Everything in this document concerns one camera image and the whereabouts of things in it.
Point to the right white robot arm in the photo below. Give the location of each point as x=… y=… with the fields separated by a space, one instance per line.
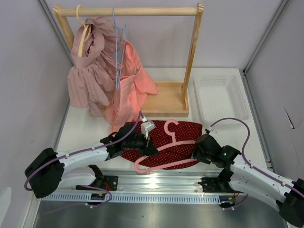
x=240 y=175

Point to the wooden clothes rack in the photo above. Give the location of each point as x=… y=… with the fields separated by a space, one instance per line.
x=172 y=97

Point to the red polka dot skirt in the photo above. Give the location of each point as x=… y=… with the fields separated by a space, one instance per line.
x=184 y=131

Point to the mauve pleated dress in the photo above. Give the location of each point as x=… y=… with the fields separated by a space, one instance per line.
x=91 y=81

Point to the white plastic basket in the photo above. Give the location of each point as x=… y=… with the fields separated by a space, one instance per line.
x=220 y=96

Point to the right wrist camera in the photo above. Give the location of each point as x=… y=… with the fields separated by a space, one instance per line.
x=210 y=130

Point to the salmon pink garment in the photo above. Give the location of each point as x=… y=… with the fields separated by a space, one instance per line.
x=135 y=85

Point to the white slotted cable duct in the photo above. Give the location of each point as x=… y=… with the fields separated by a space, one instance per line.
x=135 y=198

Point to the light blue wire hanger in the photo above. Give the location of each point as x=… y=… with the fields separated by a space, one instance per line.
x=120 y=43

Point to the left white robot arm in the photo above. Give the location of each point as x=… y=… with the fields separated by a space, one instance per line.
x=53 y=170

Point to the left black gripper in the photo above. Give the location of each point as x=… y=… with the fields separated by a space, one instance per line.
x=147 y=147

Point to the beige wooden hanger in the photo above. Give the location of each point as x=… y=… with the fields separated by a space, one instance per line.
x=86 y=31

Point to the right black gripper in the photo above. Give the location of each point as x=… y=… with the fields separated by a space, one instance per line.
x=196 y=154

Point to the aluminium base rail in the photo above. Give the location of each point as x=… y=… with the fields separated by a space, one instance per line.
x=128 y=181

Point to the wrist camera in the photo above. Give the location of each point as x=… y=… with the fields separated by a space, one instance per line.
x=210 y=130
x=146 y=127

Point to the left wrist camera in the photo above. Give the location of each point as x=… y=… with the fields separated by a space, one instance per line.
x=146 y=127

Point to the pink plastic hanger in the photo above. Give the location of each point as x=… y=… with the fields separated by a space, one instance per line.
x=172 y=144

